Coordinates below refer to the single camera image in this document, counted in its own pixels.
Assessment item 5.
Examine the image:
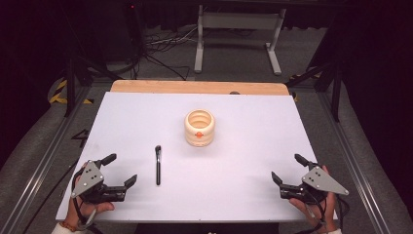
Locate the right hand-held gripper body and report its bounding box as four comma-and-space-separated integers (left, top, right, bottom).
280, 165, 351, 206

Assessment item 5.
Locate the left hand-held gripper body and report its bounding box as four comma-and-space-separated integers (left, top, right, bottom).
70, 160, 128, 205

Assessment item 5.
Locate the black pen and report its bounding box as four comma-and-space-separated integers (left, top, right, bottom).
154, 144, 163, 186

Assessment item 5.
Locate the cream ribbed pen holder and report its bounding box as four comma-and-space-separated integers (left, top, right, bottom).
184, 108, 216, 148

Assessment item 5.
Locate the person's left hand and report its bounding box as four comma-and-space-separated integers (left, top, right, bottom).
66, 161, 116, 229

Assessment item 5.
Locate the person's right hand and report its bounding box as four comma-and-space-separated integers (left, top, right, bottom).
288, 165, 338, 232

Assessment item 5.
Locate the white board sheet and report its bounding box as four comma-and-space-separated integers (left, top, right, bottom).
55, 91, 339, 224

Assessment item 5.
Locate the person's white left sleeve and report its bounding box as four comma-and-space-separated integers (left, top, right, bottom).
51, 222, 76, 234

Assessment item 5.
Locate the black tripod stand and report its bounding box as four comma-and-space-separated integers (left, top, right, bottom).
285, 59, 343, 124
63, 53, 123, 118

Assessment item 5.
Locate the wooden table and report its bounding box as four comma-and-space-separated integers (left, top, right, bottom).
109, 79, 290, 97

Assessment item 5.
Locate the black box with red light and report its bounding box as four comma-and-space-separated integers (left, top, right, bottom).
124, 2, 145, 63

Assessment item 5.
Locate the white metal stand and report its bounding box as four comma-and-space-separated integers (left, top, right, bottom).
193, 4, 287, 77

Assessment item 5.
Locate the left hand-held gripper cable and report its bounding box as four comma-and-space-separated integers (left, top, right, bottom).
71, 169, 98, 232

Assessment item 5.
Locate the hand-held gripper cable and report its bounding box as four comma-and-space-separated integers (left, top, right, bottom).
71, 169, 98, 232
336, 194, 351, 230

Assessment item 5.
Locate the right hand-held gripper cable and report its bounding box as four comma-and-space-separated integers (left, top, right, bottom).
336, 194, 351, 230

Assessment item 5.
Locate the aluminium rail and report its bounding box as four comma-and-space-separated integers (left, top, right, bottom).
0, 87, 94, 234
315, 92, 393, 234

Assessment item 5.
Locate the beaded bracelet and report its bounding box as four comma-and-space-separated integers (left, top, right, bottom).
59, 219, 78, 233

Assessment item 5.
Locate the bundle of floor cables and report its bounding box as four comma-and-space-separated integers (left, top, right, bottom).
130, 24, 200, 81

